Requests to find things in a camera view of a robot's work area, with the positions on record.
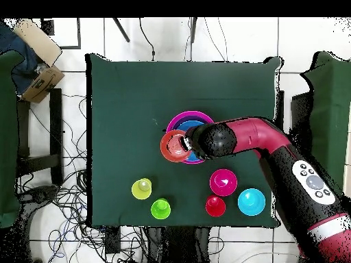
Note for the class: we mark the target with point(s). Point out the red cup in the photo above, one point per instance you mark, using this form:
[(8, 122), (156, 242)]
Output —
[(215, 206)]

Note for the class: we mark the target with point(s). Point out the small blue bowl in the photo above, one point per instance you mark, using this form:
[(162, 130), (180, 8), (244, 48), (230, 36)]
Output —
[(251, 202)]

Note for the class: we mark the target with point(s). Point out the beige cushion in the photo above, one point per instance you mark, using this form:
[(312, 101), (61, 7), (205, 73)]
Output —
[(38, 41)]

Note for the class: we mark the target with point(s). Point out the dark blue cloth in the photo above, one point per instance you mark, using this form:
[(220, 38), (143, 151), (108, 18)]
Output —
[(19, 68)]

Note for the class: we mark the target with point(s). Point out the large pink bowl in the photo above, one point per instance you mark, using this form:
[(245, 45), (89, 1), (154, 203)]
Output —
[(189, 113)]

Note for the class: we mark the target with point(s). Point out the yellow cup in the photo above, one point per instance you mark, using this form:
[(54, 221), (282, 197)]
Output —
[(139, 190)]

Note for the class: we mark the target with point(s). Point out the black pedestal foot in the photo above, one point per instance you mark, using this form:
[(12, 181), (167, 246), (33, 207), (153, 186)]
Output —
[(41, 193)]

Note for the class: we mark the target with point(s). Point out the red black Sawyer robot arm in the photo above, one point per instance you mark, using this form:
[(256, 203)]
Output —
[(260, 134)]

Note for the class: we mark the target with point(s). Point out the green cup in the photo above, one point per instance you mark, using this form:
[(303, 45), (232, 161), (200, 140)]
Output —
[(160, 209)]

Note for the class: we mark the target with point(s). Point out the dark green tablecloth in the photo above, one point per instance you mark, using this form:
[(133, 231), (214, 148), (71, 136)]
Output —
[(131, 87)]

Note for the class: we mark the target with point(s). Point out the medium blue bowl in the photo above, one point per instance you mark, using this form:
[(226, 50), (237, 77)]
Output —
[(189, 124)]

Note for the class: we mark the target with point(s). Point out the small orange bowl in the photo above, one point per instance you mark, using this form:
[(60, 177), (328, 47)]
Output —
[(170, 148)]

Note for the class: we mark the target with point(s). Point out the black floor box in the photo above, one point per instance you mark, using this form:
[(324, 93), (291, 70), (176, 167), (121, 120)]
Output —
[(112, 241)]

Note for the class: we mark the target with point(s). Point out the small crimson bowl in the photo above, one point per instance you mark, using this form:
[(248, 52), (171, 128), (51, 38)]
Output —
[(223, 183)]

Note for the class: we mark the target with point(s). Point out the black stand frame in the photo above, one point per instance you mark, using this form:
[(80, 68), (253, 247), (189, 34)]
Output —
[(56, 123)]

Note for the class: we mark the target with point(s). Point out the black box cabinet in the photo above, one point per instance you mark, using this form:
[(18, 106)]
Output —
[(300, 115)]

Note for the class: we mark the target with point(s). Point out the brown cardboard box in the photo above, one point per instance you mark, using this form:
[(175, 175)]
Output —
[(41, 85)]

